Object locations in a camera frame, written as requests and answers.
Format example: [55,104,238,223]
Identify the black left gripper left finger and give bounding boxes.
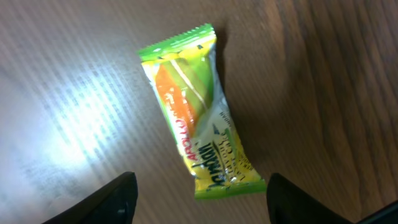
[44,172,138,224]

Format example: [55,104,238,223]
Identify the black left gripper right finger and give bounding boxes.
[266,173,349,224]

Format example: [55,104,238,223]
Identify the green pandan cake packet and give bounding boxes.
[139,24,266,200]

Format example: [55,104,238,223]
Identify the black open gift box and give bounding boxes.
[358,201,398,224]

